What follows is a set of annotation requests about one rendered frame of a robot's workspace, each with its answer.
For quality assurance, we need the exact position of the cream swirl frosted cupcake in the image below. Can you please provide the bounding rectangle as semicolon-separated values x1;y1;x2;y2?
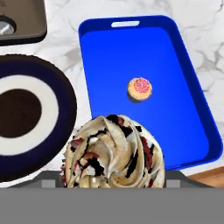
60;114;166;189

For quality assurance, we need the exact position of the small pink sprinkled cookie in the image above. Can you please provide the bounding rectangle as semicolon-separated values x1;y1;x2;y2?
127;76;153;102

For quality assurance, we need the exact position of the dark blue and white plate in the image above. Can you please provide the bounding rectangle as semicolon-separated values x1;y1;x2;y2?
0;53;78;184

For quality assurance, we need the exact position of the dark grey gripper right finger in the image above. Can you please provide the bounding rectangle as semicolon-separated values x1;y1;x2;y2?
163;170;213;189

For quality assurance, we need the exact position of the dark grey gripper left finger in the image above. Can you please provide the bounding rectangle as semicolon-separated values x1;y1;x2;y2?
12;171;67;189

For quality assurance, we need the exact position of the blue plastic tray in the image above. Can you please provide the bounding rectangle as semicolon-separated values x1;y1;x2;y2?
78;15;224;172

